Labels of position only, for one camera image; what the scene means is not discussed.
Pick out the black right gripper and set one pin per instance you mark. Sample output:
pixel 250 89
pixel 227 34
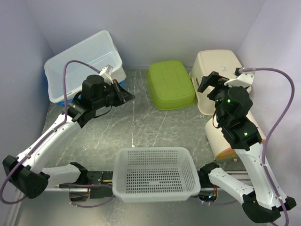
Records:
pixel 214 79

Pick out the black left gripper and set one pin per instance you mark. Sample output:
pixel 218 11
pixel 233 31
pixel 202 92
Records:
pixel 122 95

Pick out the cream perforated storage basket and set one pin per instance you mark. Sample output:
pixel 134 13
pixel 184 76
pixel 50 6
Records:
pixel 222 61

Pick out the lime green plastic basin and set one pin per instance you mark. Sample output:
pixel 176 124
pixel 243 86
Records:
pixel 170 85

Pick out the white perforated plastic basket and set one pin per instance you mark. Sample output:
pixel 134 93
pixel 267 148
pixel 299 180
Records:
pixel 154 174

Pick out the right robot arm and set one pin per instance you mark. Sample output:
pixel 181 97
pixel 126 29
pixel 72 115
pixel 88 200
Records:
pixel 263 201

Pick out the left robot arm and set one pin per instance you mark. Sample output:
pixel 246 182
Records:
pixel 27 171

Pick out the blue plastic tub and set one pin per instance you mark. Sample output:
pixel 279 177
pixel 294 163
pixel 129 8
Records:
pixel 55 88

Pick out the cream cylindrical bin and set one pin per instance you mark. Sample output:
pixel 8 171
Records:
pixel 221 149

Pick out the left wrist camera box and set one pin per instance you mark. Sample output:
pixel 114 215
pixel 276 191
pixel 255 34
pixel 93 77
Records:
pixel 106 74

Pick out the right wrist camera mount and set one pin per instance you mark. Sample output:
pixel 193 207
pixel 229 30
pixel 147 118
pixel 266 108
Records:
pixel 244 78

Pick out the aluminium rail frame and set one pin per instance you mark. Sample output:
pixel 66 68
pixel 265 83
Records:
pixel 96 177

